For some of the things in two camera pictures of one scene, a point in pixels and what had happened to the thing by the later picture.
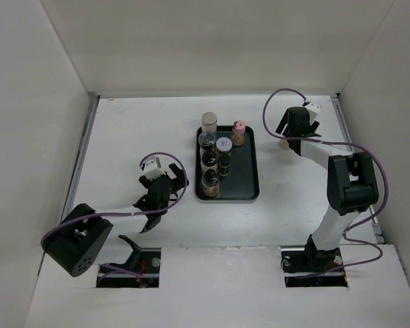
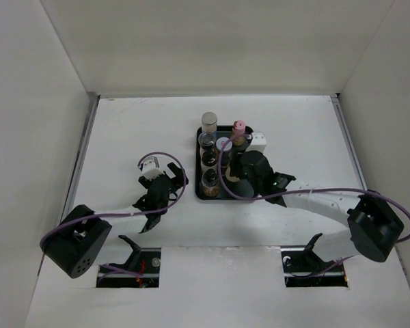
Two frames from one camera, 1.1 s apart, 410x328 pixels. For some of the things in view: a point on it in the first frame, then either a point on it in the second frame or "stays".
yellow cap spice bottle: (283, 143) -> (229, 177)
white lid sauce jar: (223, 144) stays
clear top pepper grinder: (206, 140) stays
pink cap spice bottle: (238, 132) stays
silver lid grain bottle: (209, 121) stays
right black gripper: (283, 124) -> (236, 163)
